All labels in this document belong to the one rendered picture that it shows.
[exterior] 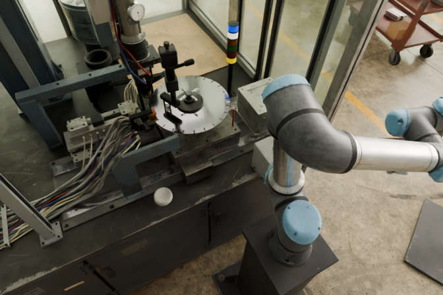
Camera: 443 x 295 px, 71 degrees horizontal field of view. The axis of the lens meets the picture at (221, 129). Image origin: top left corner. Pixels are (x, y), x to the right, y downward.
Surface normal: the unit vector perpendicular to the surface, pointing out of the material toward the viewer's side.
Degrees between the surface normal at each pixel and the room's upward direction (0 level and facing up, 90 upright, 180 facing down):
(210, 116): 0
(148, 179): 0
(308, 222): 8
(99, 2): 90
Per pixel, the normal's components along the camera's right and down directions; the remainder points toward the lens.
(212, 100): 0.03, -0.64
